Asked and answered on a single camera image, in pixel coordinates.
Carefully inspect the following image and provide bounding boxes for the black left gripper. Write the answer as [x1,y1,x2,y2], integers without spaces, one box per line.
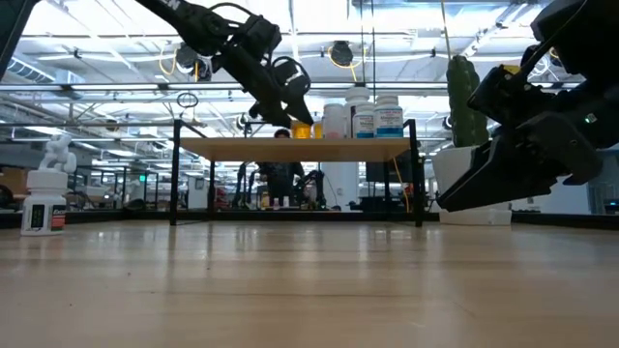
[212,41,315,130]

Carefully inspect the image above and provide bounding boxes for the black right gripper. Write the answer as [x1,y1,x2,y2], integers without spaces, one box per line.
[437,67,619,214]

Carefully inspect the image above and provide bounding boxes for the translucent white bottle pink contents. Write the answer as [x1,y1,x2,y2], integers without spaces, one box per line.
[322,102,346,140]

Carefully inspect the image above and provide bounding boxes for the white Excedrin bottle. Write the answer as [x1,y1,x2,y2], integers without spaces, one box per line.
[20,170,69,237]

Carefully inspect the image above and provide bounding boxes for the wooden shelf black metal legs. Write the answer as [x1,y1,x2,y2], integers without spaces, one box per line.
[168,118,426,228]

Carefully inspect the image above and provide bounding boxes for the green cactus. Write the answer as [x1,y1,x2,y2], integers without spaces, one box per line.
[445,54,489,149]

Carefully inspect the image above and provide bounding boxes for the white planter pot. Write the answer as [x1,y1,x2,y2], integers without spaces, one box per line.
[431,144,514,227]

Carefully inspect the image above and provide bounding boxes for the person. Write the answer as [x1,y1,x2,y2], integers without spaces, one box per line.
[255,128,306,209]

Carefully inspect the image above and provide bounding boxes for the white bottle purple label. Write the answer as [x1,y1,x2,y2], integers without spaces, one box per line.
[343,86,373,139]

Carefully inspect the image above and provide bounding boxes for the black overhead beam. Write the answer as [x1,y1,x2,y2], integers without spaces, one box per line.
[0,80,485,94]

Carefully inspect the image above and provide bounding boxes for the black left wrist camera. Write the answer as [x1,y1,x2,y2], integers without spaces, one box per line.
[240,15,283,62]

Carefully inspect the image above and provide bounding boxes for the black ceiling cable reel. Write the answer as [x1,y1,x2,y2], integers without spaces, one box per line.
[331,41,355,68]
[174,42,199,69]
[192,57,213,82]

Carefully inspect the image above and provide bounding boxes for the black hanging cable loop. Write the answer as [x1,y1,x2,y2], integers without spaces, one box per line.
[176,91,199,110]

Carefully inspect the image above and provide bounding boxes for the yellow hanging cable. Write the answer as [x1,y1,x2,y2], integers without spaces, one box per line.
[393,0,452,214]

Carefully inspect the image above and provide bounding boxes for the black table frame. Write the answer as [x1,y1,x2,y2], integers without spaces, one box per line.
[0,210,619,229]

